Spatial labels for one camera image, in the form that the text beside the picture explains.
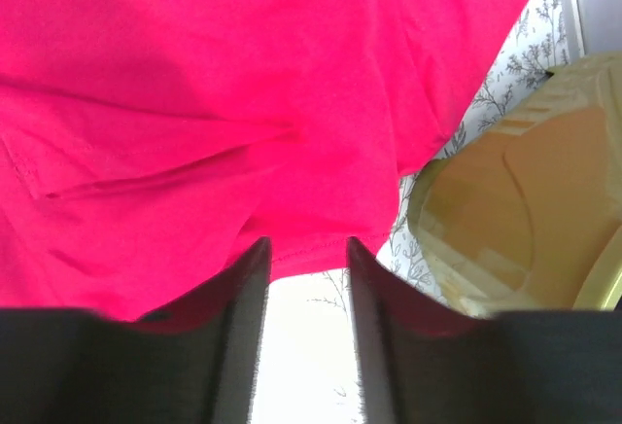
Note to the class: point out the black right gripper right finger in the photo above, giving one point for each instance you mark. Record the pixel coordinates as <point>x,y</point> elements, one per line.
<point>423,362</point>

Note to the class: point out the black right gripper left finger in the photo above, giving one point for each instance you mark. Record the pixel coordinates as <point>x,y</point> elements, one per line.
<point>190,361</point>

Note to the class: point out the magenta t shirt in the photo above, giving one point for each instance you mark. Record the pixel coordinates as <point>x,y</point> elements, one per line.
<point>146,144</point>

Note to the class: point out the green plastic laundry basket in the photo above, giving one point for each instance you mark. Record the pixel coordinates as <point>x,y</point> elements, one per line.
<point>528,214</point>

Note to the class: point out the aluminium table frame rail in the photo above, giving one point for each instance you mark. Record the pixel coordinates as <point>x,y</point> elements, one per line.
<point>573,12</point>

